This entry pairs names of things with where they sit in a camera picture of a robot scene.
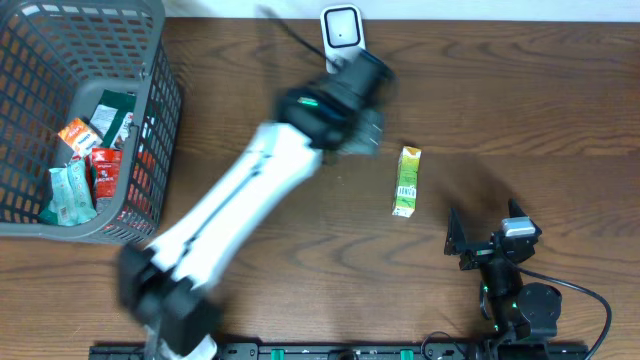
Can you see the red chocolate bar wrapper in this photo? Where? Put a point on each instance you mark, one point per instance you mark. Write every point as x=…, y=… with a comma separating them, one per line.
x=106, y=167

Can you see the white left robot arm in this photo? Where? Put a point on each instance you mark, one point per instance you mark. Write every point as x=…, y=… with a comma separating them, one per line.
x=164, y=285

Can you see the green tea drink carton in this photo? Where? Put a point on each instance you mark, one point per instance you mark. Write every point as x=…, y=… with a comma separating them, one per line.
x=404, y=203

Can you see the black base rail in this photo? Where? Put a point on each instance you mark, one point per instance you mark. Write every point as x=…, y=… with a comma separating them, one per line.
x=433, y=350

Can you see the white barcode scanner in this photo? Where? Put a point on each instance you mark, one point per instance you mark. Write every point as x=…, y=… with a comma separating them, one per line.
x=343, y=34

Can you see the orange tissue pack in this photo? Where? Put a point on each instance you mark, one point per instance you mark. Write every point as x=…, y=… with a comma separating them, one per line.
x=80, y=137

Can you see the green white 3M package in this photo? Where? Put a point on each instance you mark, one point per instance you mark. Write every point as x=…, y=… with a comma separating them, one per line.
x=112, y=118

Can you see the grey plastic mesh basket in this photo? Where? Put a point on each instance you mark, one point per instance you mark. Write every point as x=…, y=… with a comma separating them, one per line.
x=57, y=59

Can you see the mint wet wipes pack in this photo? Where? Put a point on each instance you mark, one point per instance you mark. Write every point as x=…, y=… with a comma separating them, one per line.
x=71, y=203

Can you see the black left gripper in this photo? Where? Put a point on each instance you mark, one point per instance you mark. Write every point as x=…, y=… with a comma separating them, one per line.
x=373, y=142

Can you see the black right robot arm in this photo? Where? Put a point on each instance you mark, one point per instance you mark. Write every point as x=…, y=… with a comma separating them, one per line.
x=521, y=311

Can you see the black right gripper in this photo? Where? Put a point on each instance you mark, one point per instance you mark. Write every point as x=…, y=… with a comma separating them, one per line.
x=457, y=244

